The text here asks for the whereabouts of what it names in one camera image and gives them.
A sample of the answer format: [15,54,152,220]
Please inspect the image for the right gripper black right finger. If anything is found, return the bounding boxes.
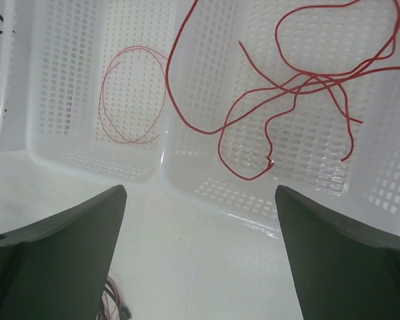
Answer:
[275,185,400,319]

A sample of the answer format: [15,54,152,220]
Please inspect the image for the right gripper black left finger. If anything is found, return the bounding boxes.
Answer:
[0,185,127,319]

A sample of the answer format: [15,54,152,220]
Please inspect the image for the black and red cables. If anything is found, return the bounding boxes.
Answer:
[98,275,133,320]

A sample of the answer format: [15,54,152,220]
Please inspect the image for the right white perforated basket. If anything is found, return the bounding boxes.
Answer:
[159,1,400,235]

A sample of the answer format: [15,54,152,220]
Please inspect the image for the white perforated basket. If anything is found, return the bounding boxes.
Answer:
[159,1,400,235]
[27,1,183,184]

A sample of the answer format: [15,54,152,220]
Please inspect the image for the middle white perforated basket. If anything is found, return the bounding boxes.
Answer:
[27,1,183,184]

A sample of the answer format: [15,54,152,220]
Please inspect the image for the red wire in right basket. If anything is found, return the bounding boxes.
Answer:
[165,0,400,181]

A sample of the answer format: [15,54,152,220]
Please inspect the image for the thin red wire loop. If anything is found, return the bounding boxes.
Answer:
[98,45,169,145]

